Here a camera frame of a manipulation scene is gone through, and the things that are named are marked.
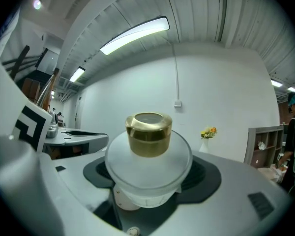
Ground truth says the silver metal kettle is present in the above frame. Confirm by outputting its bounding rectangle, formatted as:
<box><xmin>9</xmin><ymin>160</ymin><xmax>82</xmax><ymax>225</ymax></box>
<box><xmin>46</xmin><ymin>113</ymin><xmax>60</xmax><ymax>139</ymax></box>

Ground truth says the grey door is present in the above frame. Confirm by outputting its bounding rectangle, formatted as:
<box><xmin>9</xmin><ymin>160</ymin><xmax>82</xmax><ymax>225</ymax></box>
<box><xmin>74</xmin><ymin>99</ymin><xmax>82</xmax><ymax>129</ymax></box>

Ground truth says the white vase with flowers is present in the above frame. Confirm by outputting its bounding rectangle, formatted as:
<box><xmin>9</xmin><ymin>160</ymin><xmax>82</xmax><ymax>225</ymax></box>
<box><xmin>198</xmin><ymin>125</ymin><xmax>218</xmax><ymax>154</ymax></box>

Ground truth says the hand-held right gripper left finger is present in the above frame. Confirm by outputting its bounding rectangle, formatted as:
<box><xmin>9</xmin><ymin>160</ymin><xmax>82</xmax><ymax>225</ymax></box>
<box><xmin>38</xmin><ymin>151</ymin><xmax>124</xmax><ymax>236</ymax></box>

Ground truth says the white wall conduit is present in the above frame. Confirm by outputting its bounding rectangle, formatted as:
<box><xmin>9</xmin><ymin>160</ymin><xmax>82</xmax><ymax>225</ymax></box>
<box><xmin>171</xmin><ymin>42</ymin><xmax>180</xmax><ymax>101</ymax></box>

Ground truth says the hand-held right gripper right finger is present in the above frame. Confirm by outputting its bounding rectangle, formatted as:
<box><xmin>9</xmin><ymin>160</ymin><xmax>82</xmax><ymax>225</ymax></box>
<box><xmin>149</xmin><ymin>150</ymin><xmax>294</xmax><ymax>236</ymax></box>

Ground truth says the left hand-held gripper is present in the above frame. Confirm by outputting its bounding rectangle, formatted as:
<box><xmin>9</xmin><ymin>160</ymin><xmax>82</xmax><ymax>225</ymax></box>
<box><xmin>0</xmin><ymin>48</ymin><xmax>66</xmax><ymax>236</ymax></box>

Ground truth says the small frosted bottle gold cap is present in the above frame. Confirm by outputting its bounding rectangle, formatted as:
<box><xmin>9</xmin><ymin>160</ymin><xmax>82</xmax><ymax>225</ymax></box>
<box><xmin>104</xmin><ymin>112</ymin><xmax>194</xmax><ymax>209</ymax></box>

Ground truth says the short ceiling lamp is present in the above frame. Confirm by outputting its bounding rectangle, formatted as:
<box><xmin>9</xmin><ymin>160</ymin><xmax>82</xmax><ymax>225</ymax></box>
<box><xmin>68</xmin><ymin>67</ymin><xmax>86</xmax><ymax>84</ymax></box>

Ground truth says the black staircase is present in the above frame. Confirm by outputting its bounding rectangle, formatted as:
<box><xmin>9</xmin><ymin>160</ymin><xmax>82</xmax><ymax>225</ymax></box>
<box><xmin>0</xmin><ymin>45</ymin><xmax>62</xmax><ymax>91</ymax></box>

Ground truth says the grey open shelf unit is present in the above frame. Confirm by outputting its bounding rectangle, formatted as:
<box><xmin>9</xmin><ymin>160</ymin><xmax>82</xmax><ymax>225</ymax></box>
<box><xmin>243</xmin><ymin>125</ymin><xmax>285</xmax><ymax>169</ymax></box>

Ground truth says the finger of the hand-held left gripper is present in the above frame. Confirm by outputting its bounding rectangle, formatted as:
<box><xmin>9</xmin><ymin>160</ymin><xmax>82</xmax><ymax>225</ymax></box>
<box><xmin>65</xmin><ymin>128</ymin><xmax>110</xmax><ymax>155</ymax></box>

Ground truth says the long ceiling lamp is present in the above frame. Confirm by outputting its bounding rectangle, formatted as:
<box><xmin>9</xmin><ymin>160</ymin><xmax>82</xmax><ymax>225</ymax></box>
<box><xmin>99</xmin><ymin>15</ymin><xmax>170</xmax><ymax>57</ymax></box>

